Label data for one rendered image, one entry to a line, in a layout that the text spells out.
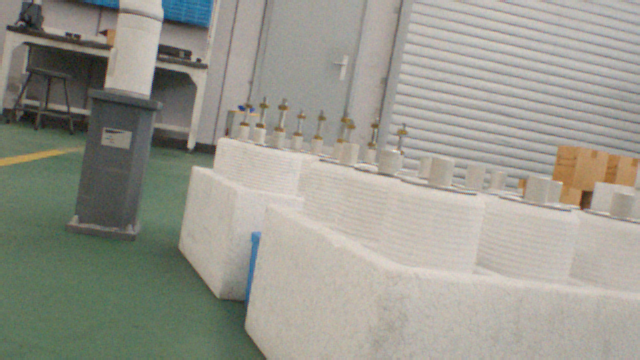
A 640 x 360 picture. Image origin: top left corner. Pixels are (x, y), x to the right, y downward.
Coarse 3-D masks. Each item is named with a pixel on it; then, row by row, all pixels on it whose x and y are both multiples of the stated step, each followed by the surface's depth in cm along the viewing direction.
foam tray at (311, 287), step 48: (288, 240) 81; (336, 240) 69; (288, 288) 79; (336, 288) 66; (384, 288) 57; (432, 288) 58; (480, 288) 60; (528, 288) 62; (576, 288) 65; (288, 336) 76; (336, 336) 64; (384, 336) 57; (432, 336) 59; (480, 336) 60; (528, 336) 62; (576, 336) 64; (624, 336) 67
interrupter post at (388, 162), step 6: (384, 150) 76; (390, 150) 76; (384, 156) 76; (390, 156) 76; (396, 156) 76; (384, 162) 76; (390, 162) 76; (396, 162) 76; (378, 168) 77; (384, 168) 76; (390, 168) 76; (396, 168) 76
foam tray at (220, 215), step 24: (192, 168) 141; (192, 192) 138; (216, 192) 119; (240, 192) 106; (264, 192) 109; (192, 216) 134; (216, 216) 116; (240, 216) 107; (192, 240) 131; (216, 240) 113; (240, 240) 107; (192, 264) 128; (216, 264) 111; (240, 264) 108; (216, 288) 109; (240, 288) 108
